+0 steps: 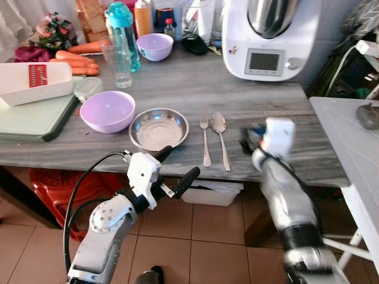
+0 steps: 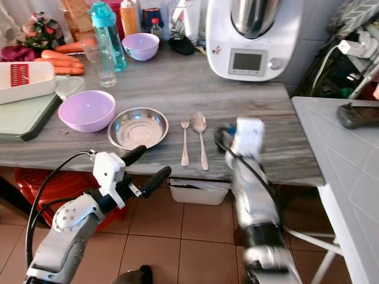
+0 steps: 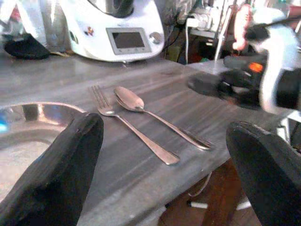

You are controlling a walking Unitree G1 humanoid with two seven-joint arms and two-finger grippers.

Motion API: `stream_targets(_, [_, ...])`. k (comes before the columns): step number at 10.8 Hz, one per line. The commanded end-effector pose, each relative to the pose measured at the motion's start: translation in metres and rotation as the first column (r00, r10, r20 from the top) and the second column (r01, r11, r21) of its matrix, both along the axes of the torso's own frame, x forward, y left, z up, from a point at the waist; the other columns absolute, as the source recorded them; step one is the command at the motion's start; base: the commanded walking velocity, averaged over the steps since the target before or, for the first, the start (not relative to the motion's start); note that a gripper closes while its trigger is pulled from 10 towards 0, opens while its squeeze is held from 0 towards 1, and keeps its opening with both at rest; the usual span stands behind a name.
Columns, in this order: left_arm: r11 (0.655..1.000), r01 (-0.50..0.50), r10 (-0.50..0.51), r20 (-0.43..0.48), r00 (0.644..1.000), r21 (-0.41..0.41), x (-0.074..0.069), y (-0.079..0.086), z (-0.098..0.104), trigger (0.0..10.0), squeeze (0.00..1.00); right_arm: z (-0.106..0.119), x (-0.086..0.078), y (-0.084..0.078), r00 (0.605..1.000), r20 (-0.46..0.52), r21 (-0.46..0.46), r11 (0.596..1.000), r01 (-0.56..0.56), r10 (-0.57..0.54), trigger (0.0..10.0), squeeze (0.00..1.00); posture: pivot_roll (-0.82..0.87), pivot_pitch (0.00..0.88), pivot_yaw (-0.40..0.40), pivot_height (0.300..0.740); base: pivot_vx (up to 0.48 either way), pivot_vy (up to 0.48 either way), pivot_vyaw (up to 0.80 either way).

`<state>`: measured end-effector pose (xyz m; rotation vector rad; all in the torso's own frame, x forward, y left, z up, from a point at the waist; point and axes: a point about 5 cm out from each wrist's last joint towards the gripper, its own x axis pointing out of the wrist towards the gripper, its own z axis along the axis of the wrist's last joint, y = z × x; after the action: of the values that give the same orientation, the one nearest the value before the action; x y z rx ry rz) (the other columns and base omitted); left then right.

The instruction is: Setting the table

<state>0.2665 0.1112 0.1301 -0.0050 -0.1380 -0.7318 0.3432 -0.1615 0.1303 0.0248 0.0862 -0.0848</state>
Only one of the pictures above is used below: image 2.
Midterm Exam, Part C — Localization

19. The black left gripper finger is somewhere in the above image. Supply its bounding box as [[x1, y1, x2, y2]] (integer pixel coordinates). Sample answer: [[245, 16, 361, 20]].
[[143, 166, 172, 198], [120, 145, 147, 166]]

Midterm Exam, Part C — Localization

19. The steel spoon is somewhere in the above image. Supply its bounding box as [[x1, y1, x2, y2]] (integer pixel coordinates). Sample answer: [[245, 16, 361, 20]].
[[192, 112, 210, 172]]

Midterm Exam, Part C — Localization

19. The round steel plate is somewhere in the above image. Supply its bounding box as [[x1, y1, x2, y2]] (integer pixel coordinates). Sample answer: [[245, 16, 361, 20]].
[[108, 107, 169, 150]]

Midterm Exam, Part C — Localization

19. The steel fork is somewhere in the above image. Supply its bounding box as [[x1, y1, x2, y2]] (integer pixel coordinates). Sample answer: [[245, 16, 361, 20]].
[[179, 115, 191, 167]]

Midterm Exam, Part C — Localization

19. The white plastic tub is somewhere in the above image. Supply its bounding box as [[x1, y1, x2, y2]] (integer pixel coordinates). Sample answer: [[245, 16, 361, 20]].
[[169, 179, 230, 206]]

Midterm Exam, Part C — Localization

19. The large purple bowl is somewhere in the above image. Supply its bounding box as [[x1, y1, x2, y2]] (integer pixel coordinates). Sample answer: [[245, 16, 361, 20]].
[[57, 90, 116, 134]]

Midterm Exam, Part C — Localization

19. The clear drinking glass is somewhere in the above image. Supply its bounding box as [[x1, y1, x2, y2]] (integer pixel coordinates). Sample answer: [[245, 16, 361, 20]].
[[82, 38, 117, 88]]

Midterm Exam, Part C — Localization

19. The pale translucent plastic piece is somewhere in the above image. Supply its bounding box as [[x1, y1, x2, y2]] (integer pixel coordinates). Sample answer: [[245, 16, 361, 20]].
[[54, 76, 86, 101]]

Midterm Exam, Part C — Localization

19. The white kitchen machine with display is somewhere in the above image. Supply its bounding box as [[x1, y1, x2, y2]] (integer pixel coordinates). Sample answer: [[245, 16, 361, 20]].
[[205, 0, 304, 82]]

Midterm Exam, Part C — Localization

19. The black rounded object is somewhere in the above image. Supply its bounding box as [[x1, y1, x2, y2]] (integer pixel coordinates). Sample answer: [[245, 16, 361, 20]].
[[169, 37, 196, 56]]

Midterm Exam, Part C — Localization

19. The small purple bowl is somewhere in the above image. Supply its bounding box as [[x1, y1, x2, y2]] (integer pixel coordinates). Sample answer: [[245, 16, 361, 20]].
[[121, 33, 160, 62]]

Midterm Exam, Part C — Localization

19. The pale green cutting board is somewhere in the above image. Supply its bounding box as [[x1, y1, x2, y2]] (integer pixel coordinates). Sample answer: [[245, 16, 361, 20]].
[[0, 89, 61, 141]]

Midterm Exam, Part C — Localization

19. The white slicer with red blade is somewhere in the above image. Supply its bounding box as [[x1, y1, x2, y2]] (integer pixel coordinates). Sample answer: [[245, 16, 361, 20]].
[[0, 61, 56, 105]]

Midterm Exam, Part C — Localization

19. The teal water bottle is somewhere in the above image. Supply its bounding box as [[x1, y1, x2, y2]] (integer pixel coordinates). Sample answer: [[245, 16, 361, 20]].
[[88, 2, 127, 73]]

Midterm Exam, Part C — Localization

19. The steel mixing jug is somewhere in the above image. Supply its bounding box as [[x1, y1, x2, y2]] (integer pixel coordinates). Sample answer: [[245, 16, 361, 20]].
[[231, 0, 291, 40]]

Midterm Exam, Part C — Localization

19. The white folding table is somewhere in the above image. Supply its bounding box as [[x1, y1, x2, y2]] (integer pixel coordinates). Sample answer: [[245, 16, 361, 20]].
[[291, 96, 379, 284]]

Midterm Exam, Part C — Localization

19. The small bottle with red cap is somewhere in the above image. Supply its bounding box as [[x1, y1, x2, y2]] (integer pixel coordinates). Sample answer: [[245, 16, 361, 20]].
[[150, 18, 162, 37]]

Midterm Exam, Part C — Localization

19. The orange bottle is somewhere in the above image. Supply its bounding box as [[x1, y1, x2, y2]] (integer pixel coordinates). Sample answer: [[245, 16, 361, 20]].
[[120, 0, 140, 36]]

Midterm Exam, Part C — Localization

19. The black handheld device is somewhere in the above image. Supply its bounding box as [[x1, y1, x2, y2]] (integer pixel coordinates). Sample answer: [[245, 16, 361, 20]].
[[336, 102, 379, 130]]

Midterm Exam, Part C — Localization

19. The dark blue jar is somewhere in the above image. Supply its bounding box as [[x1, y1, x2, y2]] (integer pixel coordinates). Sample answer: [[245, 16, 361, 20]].
[[142, 7, 163, 33]]

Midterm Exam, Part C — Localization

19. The brown bread package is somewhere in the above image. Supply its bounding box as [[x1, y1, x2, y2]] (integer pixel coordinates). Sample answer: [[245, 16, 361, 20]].
[[62, 0, 95, 42]]

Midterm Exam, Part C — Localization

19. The white curtain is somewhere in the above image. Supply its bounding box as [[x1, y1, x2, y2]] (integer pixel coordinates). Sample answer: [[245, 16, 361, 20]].
[[0, 0, 66, 45]]

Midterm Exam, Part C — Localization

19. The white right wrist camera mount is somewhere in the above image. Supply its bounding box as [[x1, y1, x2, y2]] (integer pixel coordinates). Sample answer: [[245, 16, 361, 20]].
[[234, 117, 266, 157]]

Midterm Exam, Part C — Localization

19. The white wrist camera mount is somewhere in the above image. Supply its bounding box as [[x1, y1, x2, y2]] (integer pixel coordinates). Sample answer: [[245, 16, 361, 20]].
[[93, 151, 127, 209], [234, 117, 266, 157]]

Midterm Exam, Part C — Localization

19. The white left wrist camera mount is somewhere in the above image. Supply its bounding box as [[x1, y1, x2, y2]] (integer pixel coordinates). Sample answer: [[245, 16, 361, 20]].
[[93, 151, 127, 209]]

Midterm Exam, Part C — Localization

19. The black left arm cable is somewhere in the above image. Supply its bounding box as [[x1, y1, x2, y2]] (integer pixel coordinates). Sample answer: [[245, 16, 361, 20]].
[[24, 150, 98, 270]]

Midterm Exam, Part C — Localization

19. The white power adapter with cable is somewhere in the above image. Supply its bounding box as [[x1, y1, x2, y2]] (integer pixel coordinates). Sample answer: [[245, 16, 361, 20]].
[[310, 37, 375, 96]]

